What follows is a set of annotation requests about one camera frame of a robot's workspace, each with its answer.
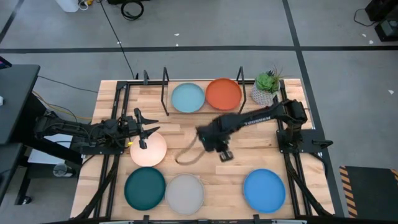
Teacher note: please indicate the potted succulent patterned white pot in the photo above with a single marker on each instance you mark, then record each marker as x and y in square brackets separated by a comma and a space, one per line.
[264, 90]

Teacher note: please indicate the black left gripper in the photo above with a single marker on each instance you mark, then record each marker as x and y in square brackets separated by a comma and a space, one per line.
[132, 126]

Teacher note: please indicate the white floor sheet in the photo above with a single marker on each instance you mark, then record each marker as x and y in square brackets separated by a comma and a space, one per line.
[43, 157]

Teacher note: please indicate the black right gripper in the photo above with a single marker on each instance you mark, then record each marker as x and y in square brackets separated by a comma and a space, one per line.
[217, 137]

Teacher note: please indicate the black equipment box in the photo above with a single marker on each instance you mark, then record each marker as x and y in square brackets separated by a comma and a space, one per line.
[385, 18]

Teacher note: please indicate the orange plate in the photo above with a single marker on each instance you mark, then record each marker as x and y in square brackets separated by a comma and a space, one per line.
[224, 94]

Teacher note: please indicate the light blue plate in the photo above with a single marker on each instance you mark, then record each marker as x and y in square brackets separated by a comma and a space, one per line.
[188, 97]

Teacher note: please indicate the black desk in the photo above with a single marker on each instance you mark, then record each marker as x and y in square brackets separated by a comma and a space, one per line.
[15, 99]

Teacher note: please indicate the bright blue plate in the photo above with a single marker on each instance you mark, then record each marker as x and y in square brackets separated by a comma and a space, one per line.
[264, 190]

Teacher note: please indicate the dark teal plate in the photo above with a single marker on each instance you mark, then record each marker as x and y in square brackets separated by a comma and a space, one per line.
[144, 188]

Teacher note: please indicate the black table clamp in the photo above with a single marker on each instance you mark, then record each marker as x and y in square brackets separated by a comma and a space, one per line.
[145, 77]
[256, 218]
[145, 218]

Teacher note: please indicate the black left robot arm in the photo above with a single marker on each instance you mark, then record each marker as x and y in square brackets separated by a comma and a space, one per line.
[77, 130]

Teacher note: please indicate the peach plate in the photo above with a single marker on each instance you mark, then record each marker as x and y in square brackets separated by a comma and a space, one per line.
[149, 152]

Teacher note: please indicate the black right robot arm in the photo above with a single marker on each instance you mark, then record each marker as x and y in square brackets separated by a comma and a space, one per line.
[258, 118]

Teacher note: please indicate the black hazard striped mat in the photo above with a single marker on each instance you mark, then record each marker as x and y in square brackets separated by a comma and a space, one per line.
[370, 193]

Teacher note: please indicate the clear round container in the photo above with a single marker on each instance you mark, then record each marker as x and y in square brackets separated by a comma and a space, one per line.
[62, 169]

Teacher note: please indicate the white bin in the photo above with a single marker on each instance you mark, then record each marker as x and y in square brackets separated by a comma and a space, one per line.
[66, 4]

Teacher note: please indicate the dark device with pink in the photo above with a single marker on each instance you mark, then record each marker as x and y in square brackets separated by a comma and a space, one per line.
[4, 63]

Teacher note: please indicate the beige grey plate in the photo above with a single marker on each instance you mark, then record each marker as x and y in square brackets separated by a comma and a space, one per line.
[185, 194]

